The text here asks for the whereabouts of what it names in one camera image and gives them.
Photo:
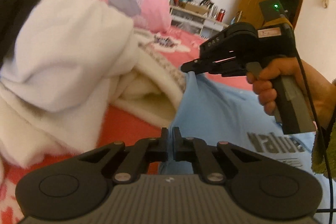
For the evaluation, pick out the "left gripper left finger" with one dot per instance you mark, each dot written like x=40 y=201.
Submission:
x=75 y=187

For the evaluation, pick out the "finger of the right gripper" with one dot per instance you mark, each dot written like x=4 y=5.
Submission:
x=196 y=65

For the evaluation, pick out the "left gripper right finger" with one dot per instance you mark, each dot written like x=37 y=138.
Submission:
x=262 y=186

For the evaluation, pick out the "light blue t-shirt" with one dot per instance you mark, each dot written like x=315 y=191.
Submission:
x=214 y=112

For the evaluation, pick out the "person right hand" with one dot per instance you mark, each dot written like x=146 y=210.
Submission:
x=321 y=90

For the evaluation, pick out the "red thermos bottle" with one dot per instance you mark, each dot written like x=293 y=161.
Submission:
x=220 y=15

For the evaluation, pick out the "white shelf desk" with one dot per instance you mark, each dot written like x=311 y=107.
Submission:
x=194 y=23

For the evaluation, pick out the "beige knit sweater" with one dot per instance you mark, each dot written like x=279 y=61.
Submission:
x=153 y=89

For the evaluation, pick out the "red floral bed blanket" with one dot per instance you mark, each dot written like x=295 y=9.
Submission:
x=131 y=124

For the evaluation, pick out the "white fleece garment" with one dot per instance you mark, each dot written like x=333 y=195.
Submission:
x=54 y=88

